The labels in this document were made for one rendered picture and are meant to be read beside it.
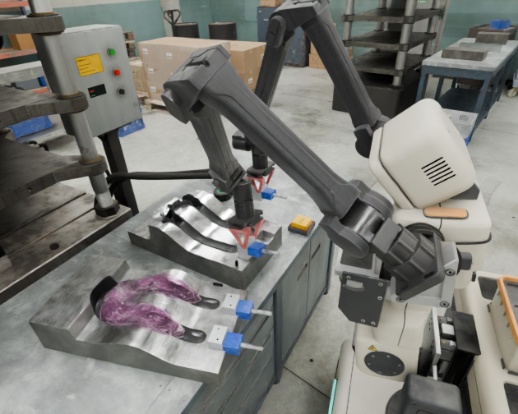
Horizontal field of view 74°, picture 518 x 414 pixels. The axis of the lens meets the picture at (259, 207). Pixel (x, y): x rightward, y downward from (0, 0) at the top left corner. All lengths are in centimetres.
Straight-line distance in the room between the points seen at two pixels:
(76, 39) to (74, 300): 97
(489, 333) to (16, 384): 121
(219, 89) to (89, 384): 78
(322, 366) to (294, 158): 147
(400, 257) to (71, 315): 80
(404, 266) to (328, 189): 18
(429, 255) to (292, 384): 132
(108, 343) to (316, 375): 116
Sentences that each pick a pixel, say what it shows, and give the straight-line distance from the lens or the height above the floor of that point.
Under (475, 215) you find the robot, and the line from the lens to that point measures 74.
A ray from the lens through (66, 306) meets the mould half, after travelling 107.
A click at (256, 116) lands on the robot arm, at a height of 144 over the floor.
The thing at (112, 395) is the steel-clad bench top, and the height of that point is 80.
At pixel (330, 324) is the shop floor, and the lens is 206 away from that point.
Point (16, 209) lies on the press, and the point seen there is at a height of 79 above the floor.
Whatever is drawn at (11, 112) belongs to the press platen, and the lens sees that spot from 140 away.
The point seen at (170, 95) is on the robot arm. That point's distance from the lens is 60.
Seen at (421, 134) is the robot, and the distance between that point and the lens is 68.
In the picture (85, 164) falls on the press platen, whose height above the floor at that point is 104.
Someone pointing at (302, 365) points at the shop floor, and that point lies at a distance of 190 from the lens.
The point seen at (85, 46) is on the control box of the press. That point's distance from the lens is 161.
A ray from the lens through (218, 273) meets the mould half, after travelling 112.
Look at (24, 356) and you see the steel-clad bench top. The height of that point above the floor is 80.
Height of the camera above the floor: 161
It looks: 33 degrees down
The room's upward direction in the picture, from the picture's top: 2 degrees counter-clockwise
